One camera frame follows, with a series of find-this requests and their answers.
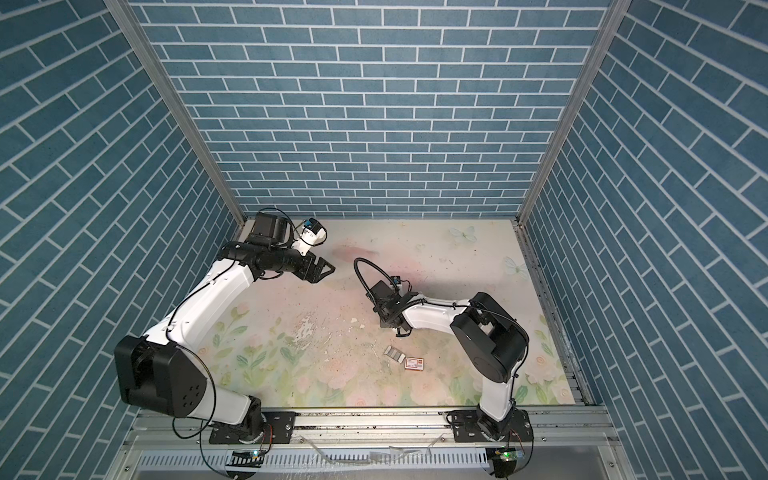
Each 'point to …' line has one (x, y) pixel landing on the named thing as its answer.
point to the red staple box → (414, 363)
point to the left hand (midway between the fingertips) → (323, 261)
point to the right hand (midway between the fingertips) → (389, 313)
